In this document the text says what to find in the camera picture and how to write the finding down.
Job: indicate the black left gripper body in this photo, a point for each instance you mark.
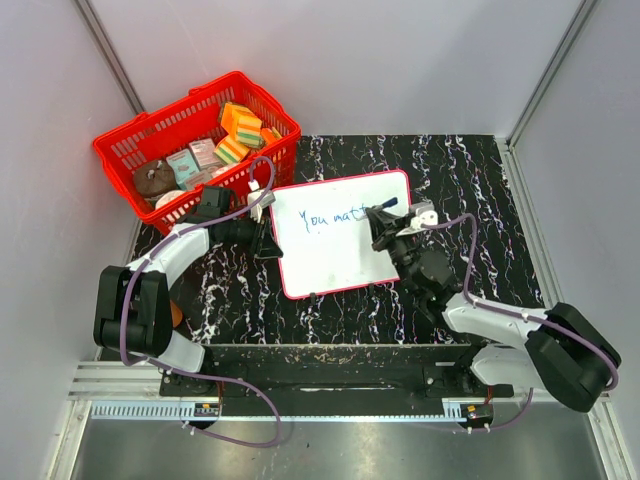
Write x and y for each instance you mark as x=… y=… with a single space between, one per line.
x=255 y=239

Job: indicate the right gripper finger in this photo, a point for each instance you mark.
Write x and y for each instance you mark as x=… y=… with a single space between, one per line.
x=380 y=237
x=385 y=219

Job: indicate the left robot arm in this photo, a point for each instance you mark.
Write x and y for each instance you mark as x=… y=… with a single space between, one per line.
x=133 y=309

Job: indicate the striped sponge block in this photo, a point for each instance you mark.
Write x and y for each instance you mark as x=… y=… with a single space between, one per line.
x=231 y=151
x=247 y=131

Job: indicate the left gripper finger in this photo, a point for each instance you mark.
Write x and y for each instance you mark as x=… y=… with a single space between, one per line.
x=267 y=248
x=264 y=228

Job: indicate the brown round doughnut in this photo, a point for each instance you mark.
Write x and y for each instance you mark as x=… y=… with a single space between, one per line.
x=154 y=179

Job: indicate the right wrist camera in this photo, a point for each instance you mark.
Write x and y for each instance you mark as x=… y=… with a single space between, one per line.
x=421 y=216

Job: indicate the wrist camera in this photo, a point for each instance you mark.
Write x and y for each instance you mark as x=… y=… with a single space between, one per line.
x=259 y=199
x=421 y=216

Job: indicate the pink framed whiteboard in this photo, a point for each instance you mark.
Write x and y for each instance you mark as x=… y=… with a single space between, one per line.
x=322 y=230

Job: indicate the teal small box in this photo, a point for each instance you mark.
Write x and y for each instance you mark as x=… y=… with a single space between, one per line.
x=184 y=166

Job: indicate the striped sponge block lower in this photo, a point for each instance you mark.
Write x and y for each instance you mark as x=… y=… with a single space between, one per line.
x=231 y=151

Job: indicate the blue capped whiteboard marker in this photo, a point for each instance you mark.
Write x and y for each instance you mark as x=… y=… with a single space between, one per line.
x=384 y=205

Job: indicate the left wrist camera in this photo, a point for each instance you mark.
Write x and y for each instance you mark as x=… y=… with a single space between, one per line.
x=259 y=199

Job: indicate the aluminium rail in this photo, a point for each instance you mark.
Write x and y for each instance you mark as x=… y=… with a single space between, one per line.
x=143 y=393

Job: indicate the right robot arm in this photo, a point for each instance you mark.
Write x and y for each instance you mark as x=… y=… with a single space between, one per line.
x=557 y=350

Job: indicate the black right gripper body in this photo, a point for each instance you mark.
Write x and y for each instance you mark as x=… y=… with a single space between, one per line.
x=399 y=248

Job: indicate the orange cylindrical bottle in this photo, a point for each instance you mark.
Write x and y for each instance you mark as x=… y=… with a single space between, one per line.
x=177 y=315

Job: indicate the red plastic basket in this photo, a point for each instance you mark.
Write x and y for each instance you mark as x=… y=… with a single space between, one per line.
x=154 y=136

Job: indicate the pink small box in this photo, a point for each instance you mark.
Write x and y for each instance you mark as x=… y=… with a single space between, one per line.
x=203 y=152

